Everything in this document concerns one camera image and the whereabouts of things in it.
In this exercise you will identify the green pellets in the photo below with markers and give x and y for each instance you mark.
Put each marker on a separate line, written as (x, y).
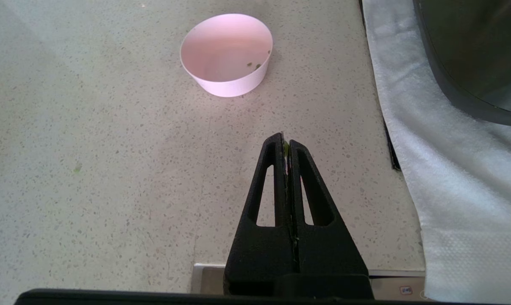
(257, 66)

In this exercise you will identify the white foam cloth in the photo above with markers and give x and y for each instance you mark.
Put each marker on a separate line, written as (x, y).
(450, 190)

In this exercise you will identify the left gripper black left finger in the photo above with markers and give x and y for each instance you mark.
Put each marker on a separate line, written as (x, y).
(259, 254)

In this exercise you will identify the pink bowl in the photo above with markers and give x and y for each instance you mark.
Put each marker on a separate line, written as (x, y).
(226, 46)

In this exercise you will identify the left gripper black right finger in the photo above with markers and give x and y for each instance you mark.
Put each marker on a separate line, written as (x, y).
(327, 254)

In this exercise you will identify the black rice cooker body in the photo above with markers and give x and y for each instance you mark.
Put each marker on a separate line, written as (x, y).
(484, 51)

